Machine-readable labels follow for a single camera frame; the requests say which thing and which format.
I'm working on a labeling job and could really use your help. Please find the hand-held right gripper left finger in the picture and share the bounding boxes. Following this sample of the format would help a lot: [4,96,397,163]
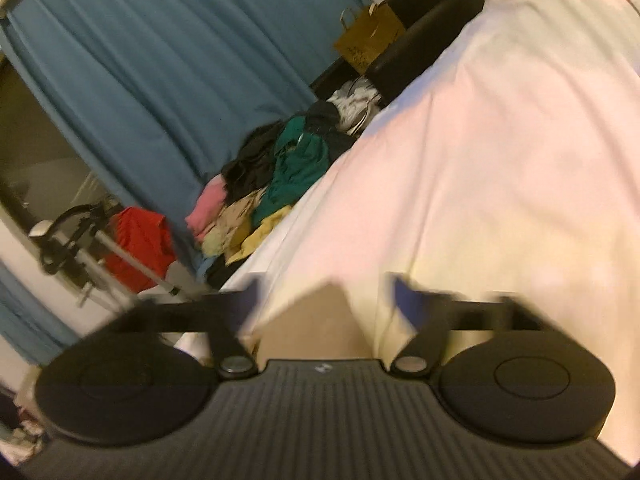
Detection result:
[112,277,263,378]

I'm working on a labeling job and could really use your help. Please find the beige patterned garment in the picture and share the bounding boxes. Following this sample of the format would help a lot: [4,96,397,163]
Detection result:
[215,187,266,251]

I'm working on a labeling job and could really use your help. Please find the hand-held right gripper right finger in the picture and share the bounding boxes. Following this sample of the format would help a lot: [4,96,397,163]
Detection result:
[387,274,546,376]

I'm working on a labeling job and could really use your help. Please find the blue curtain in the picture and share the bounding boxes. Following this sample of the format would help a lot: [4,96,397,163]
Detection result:
[0,0,373,261]
[0,260,86,366]

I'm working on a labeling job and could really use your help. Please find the red cloth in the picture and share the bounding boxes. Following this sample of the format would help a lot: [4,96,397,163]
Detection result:
[105,206,178,293]

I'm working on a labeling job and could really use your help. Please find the yellow garment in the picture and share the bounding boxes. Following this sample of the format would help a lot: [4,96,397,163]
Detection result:
[202,207,293,266]

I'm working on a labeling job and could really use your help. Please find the khaki pants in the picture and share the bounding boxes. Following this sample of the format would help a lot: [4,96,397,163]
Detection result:
[260,282,381,361]

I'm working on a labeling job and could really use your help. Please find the green garment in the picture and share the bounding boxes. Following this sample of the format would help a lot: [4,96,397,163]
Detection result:
[250,115,333,228]

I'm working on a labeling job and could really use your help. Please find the white grey garment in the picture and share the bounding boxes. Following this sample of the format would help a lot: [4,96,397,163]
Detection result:
[327,77,383,136]

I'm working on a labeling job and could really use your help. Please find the black garment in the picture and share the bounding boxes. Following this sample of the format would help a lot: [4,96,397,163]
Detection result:
[220,125,281,201]

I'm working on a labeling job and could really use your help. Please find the window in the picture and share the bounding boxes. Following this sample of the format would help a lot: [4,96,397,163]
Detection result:
[0,60,121,241]

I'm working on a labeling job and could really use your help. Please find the brown paper bag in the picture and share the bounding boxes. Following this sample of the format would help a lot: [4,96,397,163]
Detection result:
[332,4,406,75]

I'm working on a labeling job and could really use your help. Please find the pink cream bed sheet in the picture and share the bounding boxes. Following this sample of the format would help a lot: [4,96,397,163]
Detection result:
[175,0,640,461]

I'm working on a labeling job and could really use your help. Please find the metal rack with black handles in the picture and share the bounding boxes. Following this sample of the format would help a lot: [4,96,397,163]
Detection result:
[27,202,211,311]

